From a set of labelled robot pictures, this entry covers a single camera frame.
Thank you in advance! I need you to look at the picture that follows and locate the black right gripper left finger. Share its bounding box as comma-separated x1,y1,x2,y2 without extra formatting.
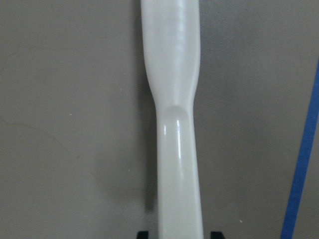
137,231,149,239

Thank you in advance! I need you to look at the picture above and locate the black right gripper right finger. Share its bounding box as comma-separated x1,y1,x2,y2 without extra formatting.
210,231,223,239

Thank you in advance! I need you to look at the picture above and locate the white hand brush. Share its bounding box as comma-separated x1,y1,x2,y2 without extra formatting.
141,0,204,239

